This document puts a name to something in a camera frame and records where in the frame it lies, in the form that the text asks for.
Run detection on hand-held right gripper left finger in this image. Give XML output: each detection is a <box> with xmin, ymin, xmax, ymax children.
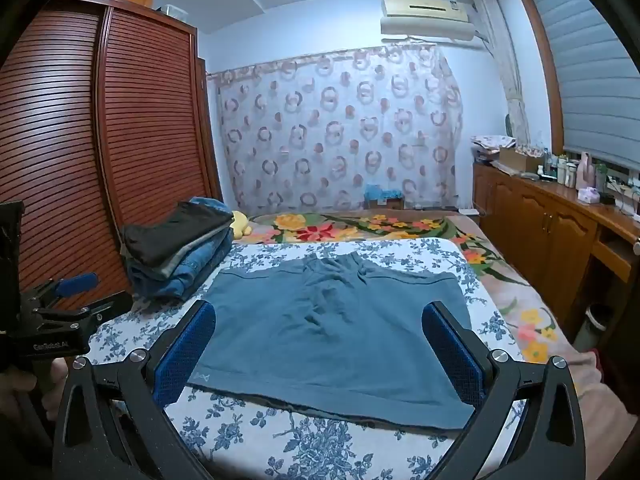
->
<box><xmin>52</xmin><ymin>300</ymin><xmax>217</xmax><ymax>480</ymax></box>

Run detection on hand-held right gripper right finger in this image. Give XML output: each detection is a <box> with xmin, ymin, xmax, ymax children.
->
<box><xmin>421</xmin><ymin>301</ymin><xmax>587</xmax><ymax>480</ymax></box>

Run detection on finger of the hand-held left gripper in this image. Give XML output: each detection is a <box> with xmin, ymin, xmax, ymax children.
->
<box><xmin>30</xmin><ymin>273</ymin><xmax>100</xmax><ymax>307</ymax></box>
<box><xmin>47</xmin><ymin>292</ymin><xmax>119</xmax><ymax>327</ymax></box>

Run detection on teal pants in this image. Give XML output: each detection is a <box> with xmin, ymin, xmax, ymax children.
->
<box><xmin>187</xmin><ymin>251</ymin><xmax>476</xmax><ymax>432</ymax></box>

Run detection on person's left hand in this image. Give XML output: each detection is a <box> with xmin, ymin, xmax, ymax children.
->
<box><xmin>0</xmin><ymin>362</ymin><xmax>41</xmax><ymax>427</ymax></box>

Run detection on stack of folded clothes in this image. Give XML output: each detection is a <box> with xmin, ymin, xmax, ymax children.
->
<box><xmin>127</xmin><ymin>197</ymin><xmax>234</xmax><ymax>302</ymax></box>

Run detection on grey folded garment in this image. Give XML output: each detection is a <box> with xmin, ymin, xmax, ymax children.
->
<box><xmin>150</xmin><ymin>232</ymin><xmax>234</xmax><ymax>281</ymax></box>

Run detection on black folded garment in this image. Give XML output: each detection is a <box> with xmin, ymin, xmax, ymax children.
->
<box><xmin>122</xmin><ymin>201</ymin><xmax>234</xmax><ymax>269</ymax></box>

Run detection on yellow plush toy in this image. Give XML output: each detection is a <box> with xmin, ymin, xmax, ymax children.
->
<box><xmin>229</xmin><ymin>211</ymin><xmax>254</xmax><ymax>240</ymax></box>

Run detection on grey waste bin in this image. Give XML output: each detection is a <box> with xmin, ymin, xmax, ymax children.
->
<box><xmin>572</xmin><ymin>304</ymin><xmax>614</xmax><ymax>352</ymax></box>

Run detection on blue floral white blanket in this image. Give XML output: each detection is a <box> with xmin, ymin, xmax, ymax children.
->
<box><xmin>75</xmin><ymin>237</ymin><xmax>532</xmax><ymax>480</ymax></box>

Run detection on wooden side cabinet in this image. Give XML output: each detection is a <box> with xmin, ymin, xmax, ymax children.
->
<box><xmin>472</xmin><ymin>160</ymin><xmax>640</xmax><ymax>361</ymax></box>

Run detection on colourful floral bed sheet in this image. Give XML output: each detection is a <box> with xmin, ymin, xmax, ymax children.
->
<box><xmin>247</xmin><ymin>210</ymin><xmax>623</xmax><ymax>463</ymax></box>

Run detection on brown louvred wooden wardrobe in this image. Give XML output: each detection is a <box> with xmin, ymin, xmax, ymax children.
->
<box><xmin>0</xmin><ymin>0</ymin><xmax>224</xmax><ymax>313</ymax></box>

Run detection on light blue fluffy cloth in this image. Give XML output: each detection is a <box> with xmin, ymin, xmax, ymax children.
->
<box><xmin>363</xmin><ymin>183</ymin><xmax>405</xmax><ymax>202</ymax></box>

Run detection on open cardboard box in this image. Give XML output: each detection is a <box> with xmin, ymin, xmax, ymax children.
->
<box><xmin>497</xmin><ymin>146</ymin><xmax>542</xmax><ymax>174</ymax></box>

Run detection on row of toiletry bottles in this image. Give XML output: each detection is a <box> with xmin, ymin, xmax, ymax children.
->
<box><xmin>537</xmin><ymin>151</ymin><xmax>610</xmax><ymax>192</ymax></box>

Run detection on floral printed cloth bundle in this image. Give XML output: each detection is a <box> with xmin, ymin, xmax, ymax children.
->
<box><xmin>471</xmin><ymin>133</ymin><xmax>517</xmax><ymax>155</ymax></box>

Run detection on beige window curtain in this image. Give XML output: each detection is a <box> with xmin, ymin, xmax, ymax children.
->
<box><xmin>474</xmin><ymin>0</ymin><xmax>532</xmax><ymax>147</ymax></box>

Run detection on grey window blind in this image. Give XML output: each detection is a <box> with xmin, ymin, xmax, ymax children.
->
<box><xmin>525</xmin><ymin>0</ymin><xmax>640</xmax><ymax>167</ymax></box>

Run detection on white air conditioner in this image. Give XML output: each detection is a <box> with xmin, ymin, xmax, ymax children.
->
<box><xmin>380</xmin><ymin>0</ymin><xmax>493</xmax><ymax>52</ymax></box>

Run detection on ring patterned sheer curtain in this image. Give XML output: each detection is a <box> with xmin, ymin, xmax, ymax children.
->
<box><xmin>215</xmin><ymin>45</ymin><xmax>464</xmax><ymax>216</ymax></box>

